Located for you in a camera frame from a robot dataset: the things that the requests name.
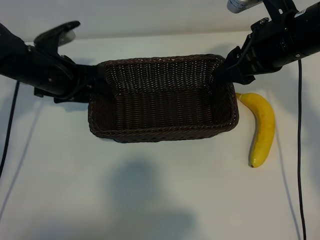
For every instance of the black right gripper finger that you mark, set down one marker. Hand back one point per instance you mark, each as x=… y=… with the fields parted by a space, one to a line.
x=231 y=61
x=241 y=77

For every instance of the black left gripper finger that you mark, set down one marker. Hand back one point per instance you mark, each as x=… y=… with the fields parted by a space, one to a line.
x=92 y=75

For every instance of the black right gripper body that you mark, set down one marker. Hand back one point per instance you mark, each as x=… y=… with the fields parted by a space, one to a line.
x=267 y=50

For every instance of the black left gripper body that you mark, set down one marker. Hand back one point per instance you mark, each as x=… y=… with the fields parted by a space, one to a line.
x=50 y=75

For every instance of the yellow banana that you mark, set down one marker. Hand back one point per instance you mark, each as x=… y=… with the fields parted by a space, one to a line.
x=265 y=117

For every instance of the dark brown woven wicker basket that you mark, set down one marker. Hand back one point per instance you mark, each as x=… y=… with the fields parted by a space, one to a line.
x=162 y=105

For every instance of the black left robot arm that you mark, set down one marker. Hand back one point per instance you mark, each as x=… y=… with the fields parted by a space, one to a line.
x=12 y=57

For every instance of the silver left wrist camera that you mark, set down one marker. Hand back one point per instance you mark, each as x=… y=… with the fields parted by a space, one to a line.
x=67 y=37

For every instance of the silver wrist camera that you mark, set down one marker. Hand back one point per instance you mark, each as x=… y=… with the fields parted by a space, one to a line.
x=67 y=37
x=241 y=5

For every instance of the black right camera bracket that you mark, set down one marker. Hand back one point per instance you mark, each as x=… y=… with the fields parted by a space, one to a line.
x=278 y=8

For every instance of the black camera bracket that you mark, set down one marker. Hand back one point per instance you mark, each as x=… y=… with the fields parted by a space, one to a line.
x=57 y=28
x=278 y=8

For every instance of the black left camera bracket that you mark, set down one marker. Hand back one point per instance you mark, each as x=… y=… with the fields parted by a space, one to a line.
x=57 y=28

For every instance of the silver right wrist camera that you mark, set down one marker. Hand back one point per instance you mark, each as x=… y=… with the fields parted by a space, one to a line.
x=241 y=5

